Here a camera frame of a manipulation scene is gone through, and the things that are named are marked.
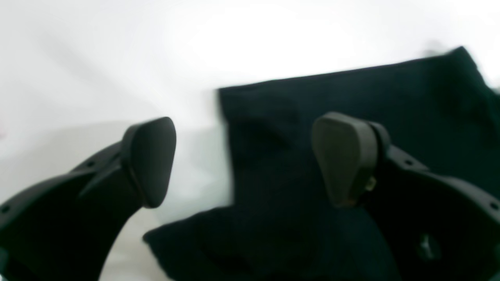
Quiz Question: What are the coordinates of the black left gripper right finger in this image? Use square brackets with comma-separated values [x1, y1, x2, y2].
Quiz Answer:
[311, 112, 500, 281]

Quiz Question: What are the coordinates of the black printed T-shirt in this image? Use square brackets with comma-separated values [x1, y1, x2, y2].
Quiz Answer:
[143, 47, 499, 281]

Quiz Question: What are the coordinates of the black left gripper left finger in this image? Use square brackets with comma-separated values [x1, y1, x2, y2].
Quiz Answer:
[0, 117, 177, 281]

